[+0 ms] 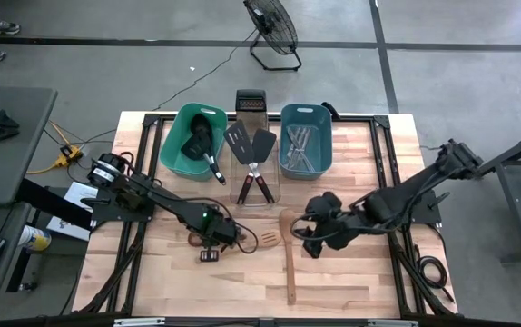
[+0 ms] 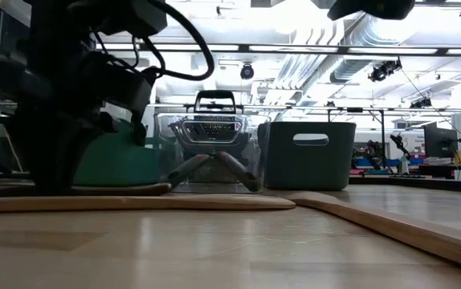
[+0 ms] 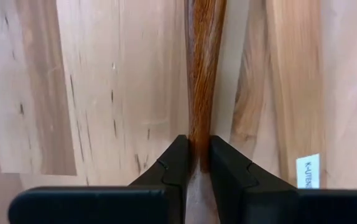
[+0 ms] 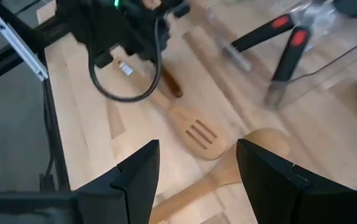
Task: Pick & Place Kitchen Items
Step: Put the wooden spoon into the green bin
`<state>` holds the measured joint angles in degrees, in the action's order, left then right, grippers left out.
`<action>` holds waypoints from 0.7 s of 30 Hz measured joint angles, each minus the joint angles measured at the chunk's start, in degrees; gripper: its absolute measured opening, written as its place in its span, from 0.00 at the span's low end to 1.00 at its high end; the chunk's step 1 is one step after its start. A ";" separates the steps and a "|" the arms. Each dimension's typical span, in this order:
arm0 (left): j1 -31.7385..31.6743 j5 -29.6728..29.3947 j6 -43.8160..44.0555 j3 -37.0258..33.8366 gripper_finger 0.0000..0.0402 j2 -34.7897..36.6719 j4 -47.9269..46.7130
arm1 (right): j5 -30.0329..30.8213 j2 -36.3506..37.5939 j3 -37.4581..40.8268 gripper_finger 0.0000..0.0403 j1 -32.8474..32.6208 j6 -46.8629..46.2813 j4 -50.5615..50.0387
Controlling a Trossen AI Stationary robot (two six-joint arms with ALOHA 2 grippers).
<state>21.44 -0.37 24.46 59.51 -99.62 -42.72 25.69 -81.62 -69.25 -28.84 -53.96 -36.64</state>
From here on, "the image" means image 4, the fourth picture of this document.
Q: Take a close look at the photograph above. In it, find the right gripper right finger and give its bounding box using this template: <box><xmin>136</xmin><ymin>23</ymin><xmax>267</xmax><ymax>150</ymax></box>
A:
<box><xmin>236</xmin><ymin>138</ymin><xmax>353</xmax><ymax>224</ymax></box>

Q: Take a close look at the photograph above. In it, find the black flared slotted spatula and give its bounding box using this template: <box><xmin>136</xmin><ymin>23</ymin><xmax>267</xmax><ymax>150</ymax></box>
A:
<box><xmin>222</xmin><ymin>14</ymin><xmax>295</xmax><ymax>72</ymax></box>

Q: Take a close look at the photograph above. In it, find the clear plastic container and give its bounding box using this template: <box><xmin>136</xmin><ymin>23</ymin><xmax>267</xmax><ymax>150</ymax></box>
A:
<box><xmin>203</xmin><ymin>0</ymin><xmax>357</xmax><ymax>111</ymax></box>

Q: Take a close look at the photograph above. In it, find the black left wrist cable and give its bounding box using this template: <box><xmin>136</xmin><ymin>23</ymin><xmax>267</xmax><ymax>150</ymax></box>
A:
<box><xmin>87</xmin><ymin>15</ymin><xmax>163</xmax><ymax>103</ymax></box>

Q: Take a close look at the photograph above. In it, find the dark wooden spoon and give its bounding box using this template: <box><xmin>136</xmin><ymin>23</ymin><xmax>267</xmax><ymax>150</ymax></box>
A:
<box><xmin>160</xmin><ymin>66</ymin><xmax>184</xmax><ymax>99</ymax></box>

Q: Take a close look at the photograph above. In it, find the silver aluminium bar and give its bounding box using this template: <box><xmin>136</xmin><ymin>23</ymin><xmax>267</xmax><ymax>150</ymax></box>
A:
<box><xmin>0</xmin><ymin>16</ymin><xmax>49</xmax><ymax>82</ymax></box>

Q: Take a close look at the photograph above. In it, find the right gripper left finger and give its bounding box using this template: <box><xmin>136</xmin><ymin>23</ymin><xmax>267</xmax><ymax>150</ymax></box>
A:
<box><xmin>72</xmin><ymin>139</ymin><xmax>161</xmax><ymax>224</ymax></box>

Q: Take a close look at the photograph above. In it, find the slotted bamboo spatula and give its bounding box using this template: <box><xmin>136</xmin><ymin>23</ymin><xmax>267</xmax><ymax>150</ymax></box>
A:
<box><xmin>112</xmin><ymin>57</ymin><xmax>229</xmax><ymax>162</ymax></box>

